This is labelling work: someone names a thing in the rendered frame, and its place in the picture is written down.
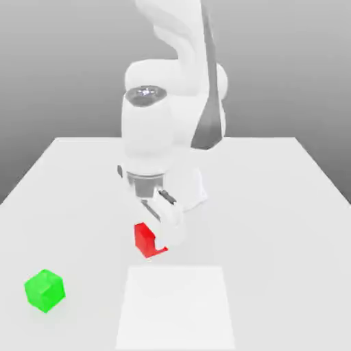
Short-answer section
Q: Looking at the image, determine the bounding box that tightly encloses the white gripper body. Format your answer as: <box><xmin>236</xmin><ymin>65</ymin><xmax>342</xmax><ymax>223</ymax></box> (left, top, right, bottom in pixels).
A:
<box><xmin>140</xmin><ymin>189</ymin><xmax>184</xmax><ymax>247</ymax></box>

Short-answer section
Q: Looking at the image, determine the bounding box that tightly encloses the small red cube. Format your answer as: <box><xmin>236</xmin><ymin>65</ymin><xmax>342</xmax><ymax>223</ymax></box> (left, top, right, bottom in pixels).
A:
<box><xmin>134</xmin><ymin>222</ymin><xmax>169</xmax><ymax>259</ymax></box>

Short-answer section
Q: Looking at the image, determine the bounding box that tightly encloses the small green cube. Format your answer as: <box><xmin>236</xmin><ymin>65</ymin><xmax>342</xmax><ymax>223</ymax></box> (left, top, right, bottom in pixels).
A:
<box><xmin>23</xmin><ymin>269</ymin><xmax>66</xmax><ymax>314</ymax></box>

